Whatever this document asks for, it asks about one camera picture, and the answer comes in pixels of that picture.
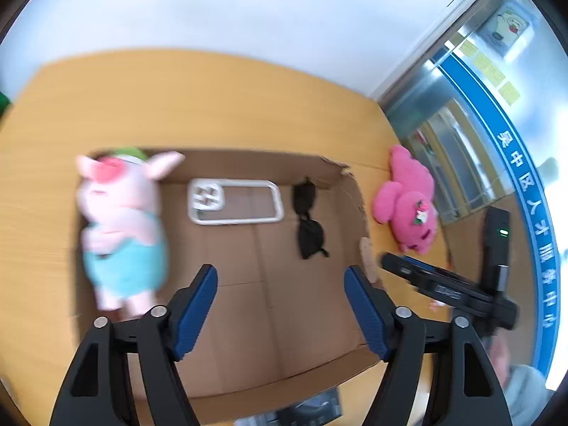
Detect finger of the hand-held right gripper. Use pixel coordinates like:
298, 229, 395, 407
380, 252, 490, 310

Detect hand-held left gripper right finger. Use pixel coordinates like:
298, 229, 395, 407
344, 265, 513, 426

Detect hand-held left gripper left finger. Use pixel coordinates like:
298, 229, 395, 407
50, 264, 219, 426

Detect bright pink plush toy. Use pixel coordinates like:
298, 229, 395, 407
372, 144, 440, 256

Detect brown cardboard box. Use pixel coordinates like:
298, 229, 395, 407
71, 147, 387, 425

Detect black rectangular box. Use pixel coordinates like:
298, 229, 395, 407
276, 387, 343, 426

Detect person's right forearm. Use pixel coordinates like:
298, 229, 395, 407
481, 331, 561, 426

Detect black sunglasses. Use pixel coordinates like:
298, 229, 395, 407
291, 176, 330, 260

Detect pink pig plush toy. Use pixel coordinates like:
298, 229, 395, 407
75, 151, 186, 320

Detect white phone case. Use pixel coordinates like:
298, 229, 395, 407
186, 178, 285, 228

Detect green fuzzy plush toy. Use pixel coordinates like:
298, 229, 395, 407
104, 147, 147, 161

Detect blue wall banner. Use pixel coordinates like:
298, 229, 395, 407
437, 47, 565, 387

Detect glass partition with metal frame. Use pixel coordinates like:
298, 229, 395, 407
370, 0, 568, 391

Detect cartoon wall poster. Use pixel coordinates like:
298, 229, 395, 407
479, 0, 536, 58

